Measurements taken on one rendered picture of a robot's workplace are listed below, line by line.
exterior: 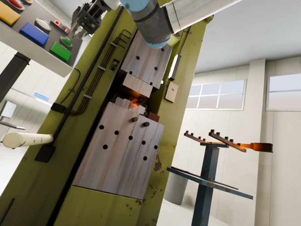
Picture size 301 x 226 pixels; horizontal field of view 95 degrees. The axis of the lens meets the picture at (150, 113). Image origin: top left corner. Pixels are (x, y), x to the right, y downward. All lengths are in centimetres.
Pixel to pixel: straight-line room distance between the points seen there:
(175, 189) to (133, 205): 247
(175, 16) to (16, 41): 59
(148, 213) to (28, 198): 72
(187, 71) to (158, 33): 95
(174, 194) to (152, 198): 218
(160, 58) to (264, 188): 308
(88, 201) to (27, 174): 38
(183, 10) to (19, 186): 108
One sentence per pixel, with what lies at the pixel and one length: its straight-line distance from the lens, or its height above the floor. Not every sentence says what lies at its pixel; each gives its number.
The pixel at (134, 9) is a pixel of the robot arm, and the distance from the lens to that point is 47.
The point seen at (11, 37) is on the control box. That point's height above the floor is 94.
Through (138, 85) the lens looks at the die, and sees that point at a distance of 96.
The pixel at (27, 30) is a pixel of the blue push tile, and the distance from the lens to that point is 78.
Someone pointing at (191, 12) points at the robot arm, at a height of 111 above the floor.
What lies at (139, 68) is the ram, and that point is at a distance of 101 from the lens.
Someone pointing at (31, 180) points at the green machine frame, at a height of 39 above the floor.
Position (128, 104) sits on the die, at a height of 96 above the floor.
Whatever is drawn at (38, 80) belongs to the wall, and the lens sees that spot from 476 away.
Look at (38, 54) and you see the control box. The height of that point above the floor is 94.
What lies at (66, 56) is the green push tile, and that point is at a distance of 78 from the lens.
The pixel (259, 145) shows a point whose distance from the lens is 101.
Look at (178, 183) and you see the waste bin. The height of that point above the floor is 39.
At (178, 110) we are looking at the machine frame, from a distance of 124.
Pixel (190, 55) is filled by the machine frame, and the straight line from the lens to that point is 155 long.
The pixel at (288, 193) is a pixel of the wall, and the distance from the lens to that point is 357.
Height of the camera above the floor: 69
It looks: 17 degrees up
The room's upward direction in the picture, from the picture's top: 18 degrees clockwise
